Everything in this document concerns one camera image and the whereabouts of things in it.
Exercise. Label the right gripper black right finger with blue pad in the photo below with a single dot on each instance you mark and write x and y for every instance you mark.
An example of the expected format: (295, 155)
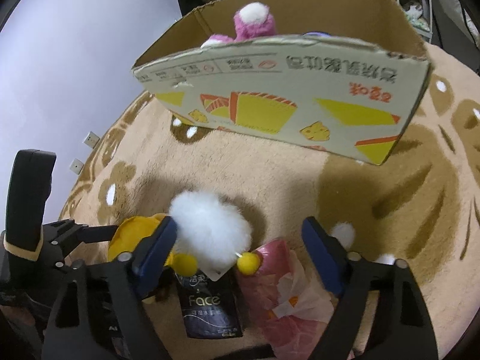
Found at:
(402, 327)

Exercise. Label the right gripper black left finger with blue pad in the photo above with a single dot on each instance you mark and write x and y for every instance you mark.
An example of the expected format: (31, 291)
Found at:
(150, 258)

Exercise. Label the yellow plush toy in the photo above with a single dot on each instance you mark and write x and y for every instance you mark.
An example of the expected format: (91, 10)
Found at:
(130, 232)

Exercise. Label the black Face tissue pack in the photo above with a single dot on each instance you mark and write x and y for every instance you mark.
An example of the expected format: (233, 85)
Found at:
(209, 308)

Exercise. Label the pink plastic package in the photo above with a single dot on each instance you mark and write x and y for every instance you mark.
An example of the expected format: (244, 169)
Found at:
(288, 306)

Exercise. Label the white fluffy pompom toy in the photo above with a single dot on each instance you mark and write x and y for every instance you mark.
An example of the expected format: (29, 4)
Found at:
(212, 237)

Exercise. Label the beige patterned rug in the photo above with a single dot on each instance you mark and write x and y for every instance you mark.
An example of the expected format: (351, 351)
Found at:
(421, 205)

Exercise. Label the open cardboard box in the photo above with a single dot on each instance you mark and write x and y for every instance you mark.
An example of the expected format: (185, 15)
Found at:
(342, 76)

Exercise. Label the pink plush toy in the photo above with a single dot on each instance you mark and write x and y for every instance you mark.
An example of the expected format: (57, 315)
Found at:
(254, 20)

